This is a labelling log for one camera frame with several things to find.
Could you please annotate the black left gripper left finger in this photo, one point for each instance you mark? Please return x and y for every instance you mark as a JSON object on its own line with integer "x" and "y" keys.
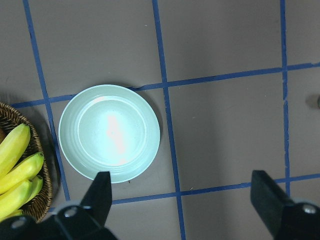
{"x": 98, "y": 198}

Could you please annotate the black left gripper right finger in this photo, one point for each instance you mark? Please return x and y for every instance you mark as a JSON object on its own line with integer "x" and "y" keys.
{"x": 268, "y": 200}

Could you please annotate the light green round plate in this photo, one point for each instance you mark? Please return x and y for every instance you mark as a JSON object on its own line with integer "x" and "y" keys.
{"x": 109, "y": 128}

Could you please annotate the yellow banana bunch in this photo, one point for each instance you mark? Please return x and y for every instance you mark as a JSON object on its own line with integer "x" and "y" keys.
{"x": 16, "y": 178}

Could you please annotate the brown wicker basket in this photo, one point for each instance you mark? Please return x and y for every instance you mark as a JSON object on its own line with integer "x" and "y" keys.
{"x": 39, "y": 205}

